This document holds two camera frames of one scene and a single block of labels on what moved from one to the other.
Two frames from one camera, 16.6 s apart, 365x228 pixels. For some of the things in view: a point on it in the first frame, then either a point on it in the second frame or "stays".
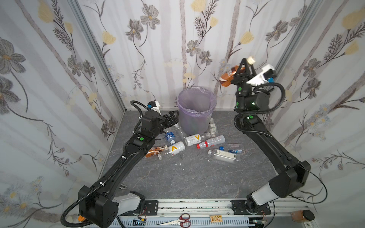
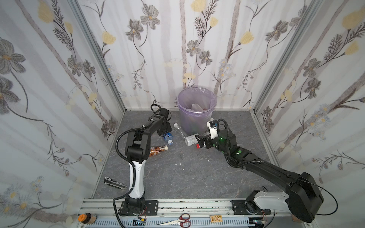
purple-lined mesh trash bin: [196, 105] stays
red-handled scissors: [183, 219] stays
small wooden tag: [216, 218] stays
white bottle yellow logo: [173, 150] to [195, 107]
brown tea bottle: [155, 150] stays
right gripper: [248, 72] to [208, 141]
